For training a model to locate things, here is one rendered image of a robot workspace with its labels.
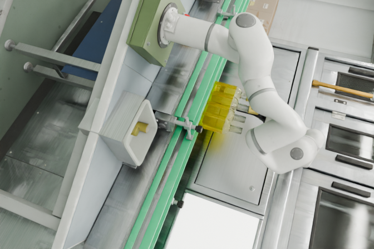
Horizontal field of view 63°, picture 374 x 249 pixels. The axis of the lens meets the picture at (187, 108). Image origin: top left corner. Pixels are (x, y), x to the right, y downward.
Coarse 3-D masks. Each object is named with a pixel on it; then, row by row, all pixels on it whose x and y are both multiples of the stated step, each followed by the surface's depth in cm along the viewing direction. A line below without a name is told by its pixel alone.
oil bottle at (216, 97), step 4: (212, 92) 135; (216, 92) 135; (212, 96) 134; (216, 96) 134; (220, 96) 134; (224, 96) 134; (228, 96) 134; (232, 96) 134; (208, 100) 134; (212, 100) 133; (216, 100) 133; (220, 100) 133; (224, 100) 133; (228, 100) 133; (232, 100) 132; (236, 100) 133; (224, 104) 132; (228, 104) 132; (232, 104) 131; (236, 104) 132; (236, 108) 133
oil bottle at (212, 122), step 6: (204, 114) 130; (210, 114) 129; (204, 120) 128; (210, 120) 128; (216, 120) 128; (222, 120) 128; (228, 120) 128; (204, 126) 130; (210, 126) 128; (216, 126) 127; (222, 126) 126; (228, 126) 127; (222, 132) 129
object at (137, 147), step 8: (144, 104) 98; (144, 112) 108; (152, 112) 108; (136, 120) 96; (144, 120) 114; (152, 120) 112; (152, 128) 117; (128, 136) 93; (136, 136) 116; (144, 136) 116; (152, 136) 116; (128, 144) 95; (136, 144) 114; (144, 144) 114; (136, 152) 113; (144, 152) 113; (136, 160) 105
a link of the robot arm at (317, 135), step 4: (308, 128) 123; (308, 132) 115; (312, 132) 113; (316, 132) 113; (320, 132) 113; (312, 136) 113; (316, 136) 112; (320, 136) 112; (324, 136) 115; (316, 140) 113; (320, 140) 112; (324, 140) 114; (320, 144) 113; (320, 148) 115
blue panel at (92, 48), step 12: (120, 0) 154; (108, 12) 150; (96, 24) 147; (108, 24) 146; (96, 36) 143; (108, 36) 142; (84, 48) 140; (96, 48) 139; (96, 60) 135; (72, 72) 133; (84, 72) 132
